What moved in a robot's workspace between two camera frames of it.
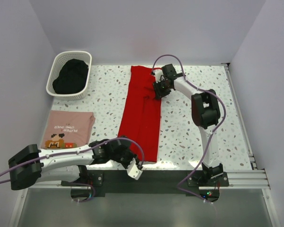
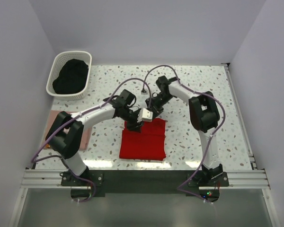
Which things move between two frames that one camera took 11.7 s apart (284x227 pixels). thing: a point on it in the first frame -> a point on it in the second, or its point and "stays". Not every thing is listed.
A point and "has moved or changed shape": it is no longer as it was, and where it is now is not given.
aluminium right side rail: x=239 y=115 stays
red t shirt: x=141 y=114 has moved or changed shape
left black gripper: x=132 y=155 -> x=135 y=126
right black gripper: x=159 y=93 -> x=155 y=109
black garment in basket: x=72 y=78 stays
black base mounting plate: x=92 y=184 stays
